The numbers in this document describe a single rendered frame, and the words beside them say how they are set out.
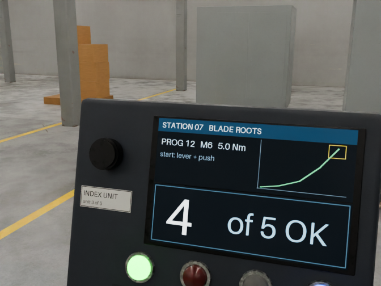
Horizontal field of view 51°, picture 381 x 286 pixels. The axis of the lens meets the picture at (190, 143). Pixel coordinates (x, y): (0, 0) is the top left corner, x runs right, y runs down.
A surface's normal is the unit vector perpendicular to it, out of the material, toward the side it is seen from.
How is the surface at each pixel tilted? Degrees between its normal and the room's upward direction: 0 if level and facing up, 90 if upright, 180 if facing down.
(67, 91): 90
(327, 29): 90
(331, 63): 90
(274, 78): 90
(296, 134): 75
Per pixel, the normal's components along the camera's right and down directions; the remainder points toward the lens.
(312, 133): -0.27, -0.03
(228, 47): -0.33, 0.23
